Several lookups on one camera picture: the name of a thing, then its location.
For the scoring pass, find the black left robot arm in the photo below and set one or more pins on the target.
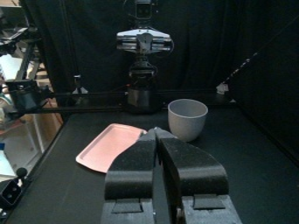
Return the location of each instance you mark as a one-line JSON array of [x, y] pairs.
[[142, 96]]

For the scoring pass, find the pink rectangular tray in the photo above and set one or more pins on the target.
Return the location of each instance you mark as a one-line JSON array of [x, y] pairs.
[[108, 148]]

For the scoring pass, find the black aluminium frame rail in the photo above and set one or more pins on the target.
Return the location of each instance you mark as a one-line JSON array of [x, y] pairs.
[[82, 109]]

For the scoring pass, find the light wooden cabinet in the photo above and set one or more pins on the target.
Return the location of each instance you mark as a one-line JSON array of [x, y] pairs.
[[43, 128]]

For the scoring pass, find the grey cup bowl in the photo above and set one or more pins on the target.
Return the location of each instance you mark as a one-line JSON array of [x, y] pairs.
[[187, 122]]

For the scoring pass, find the black table-level camera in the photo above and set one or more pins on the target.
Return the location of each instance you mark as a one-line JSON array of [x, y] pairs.
[[24, 96]]

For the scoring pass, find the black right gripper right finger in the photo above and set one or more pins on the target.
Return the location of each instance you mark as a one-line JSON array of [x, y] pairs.
[[194, 172]]

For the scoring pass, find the black tripod stand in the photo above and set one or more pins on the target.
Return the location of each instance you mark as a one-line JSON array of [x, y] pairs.
[[27, 55]]

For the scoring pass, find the black box with knob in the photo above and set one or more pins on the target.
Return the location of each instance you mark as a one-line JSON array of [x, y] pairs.
[[11, 189]]

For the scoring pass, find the small white tag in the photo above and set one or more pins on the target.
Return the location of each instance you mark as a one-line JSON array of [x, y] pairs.
[[222, 88]]

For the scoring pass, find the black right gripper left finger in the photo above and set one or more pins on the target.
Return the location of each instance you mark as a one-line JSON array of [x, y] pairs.
[[130, 172]]

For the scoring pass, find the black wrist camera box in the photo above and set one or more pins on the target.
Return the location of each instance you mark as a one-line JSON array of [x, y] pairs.
[[143, 8]]

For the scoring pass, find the black cloth curtain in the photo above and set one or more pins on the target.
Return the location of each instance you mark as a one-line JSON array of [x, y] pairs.
[[210, 43]]

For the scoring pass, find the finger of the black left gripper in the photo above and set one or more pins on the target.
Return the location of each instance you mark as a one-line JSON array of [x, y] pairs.
[[140, 43], [148, 43]]

